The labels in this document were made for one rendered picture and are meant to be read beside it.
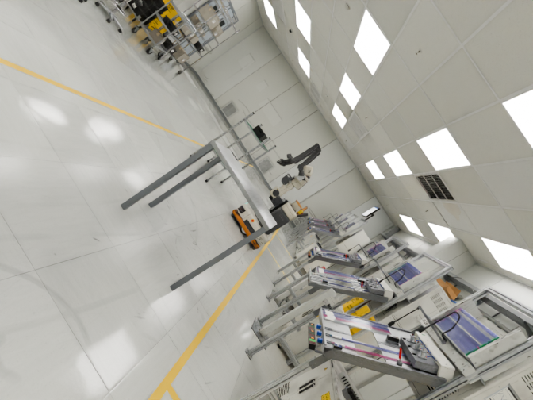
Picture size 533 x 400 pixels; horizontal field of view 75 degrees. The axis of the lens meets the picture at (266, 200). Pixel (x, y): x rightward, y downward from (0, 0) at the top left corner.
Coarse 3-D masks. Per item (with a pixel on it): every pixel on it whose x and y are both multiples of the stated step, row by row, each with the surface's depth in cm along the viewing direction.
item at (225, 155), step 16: (208, 144) 232; (192, 160) 233; (224, 160) 230; (192, 176) 276; (240, 176) 244; (144, 192) 238; (256, 192) 270; (256, 208) 228; (272, 224) 247; (240, 240) 229; (224, 256) 231; (192, 272) 234; (176, 288) 235
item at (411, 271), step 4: (404, 264) 390; (408, 264) 381; (400, 268) 386; (404, 268) 380; (408, 268) 371; (412, 268) 365; (416, 268) 359; (392, 272) 390; (396, 272) 383; (400, 272) 375; (404, 272) 370; (408, 272) 362; (412, 272) 355; (416, 272) 350; (420, 272) 344; (392, 276) 379; (396, 276) 372; (400, 276) 365; (404, 276) 359; (408, 276) 352; (412, 276) 346; (396, 280) 362; (400, 280) 356; (404, 280) 350; (400, 284) 347
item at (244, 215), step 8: (240, 208) 502; (248, 208) 505; (240, 216) 502; (248, 216) 500; (256, 216) 531; (240, 224) 502; (248, 224) 500; (256, 224) 500; (248, 232) 500; (256, 240) 500; (264, 240) 498; (256, 248) 501
